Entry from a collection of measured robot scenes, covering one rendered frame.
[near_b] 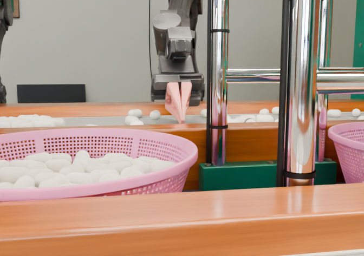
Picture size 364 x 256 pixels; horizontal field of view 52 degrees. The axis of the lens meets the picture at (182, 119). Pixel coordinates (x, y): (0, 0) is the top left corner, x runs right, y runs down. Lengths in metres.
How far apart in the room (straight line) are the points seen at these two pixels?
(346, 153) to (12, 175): 0.37
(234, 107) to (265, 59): 2.08
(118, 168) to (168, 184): 0.12
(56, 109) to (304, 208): 0.73
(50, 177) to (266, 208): 0.24
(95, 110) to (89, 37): 1.90
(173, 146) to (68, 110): 0.49
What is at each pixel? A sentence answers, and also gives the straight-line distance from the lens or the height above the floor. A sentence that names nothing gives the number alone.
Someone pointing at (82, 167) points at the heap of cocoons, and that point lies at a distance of 0.43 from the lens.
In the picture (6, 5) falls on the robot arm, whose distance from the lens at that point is 1.31.
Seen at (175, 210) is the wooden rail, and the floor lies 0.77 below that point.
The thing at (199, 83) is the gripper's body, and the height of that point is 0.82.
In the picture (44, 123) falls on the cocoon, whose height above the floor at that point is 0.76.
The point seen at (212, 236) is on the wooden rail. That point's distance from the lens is 0.22.
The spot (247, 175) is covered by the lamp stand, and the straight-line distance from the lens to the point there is 0.54.
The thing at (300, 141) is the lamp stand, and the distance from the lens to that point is 0.29.
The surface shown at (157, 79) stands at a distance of 0.71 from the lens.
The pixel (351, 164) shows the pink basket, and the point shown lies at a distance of 0.48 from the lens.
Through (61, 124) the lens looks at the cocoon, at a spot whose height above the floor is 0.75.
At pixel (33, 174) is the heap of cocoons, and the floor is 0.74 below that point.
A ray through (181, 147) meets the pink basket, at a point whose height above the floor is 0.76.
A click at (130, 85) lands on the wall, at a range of 2.76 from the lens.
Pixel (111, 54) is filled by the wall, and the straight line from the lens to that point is 2.76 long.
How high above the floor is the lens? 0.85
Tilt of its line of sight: 8 degrees down
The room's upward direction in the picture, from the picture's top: straight up
